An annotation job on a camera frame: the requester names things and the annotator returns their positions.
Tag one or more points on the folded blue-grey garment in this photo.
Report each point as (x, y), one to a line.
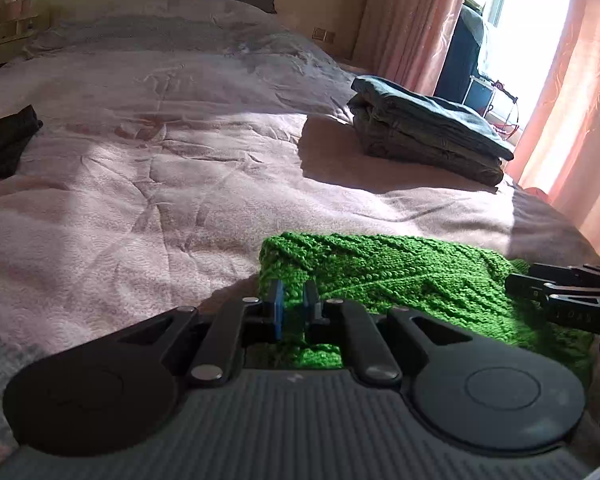
(430, 112)

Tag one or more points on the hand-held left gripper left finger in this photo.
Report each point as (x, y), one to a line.
(278, 310)

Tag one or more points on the green knitted sweater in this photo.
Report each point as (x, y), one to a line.
(405, 280)

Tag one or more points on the folded grey-brown garment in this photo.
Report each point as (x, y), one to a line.
(420, 152)

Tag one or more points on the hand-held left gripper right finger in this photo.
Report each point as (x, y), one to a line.
(310, 305)

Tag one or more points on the dark cloth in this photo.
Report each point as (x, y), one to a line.
(2, 142)

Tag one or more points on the dark blue bulky object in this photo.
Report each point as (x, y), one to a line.
(460, 60)

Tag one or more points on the pink bedspread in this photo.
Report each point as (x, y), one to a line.
(130, 200)

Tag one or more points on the grey bed cover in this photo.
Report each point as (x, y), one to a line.
(180, 30)

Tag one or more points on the wall socket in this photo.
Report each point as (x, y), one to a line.
(323, 35)

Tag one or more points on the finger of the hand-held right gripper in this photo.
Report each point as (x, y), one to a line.
(580, 276)
(580, 310)

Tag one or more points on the metal rack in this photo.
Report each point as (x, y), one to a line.
(500, 105)

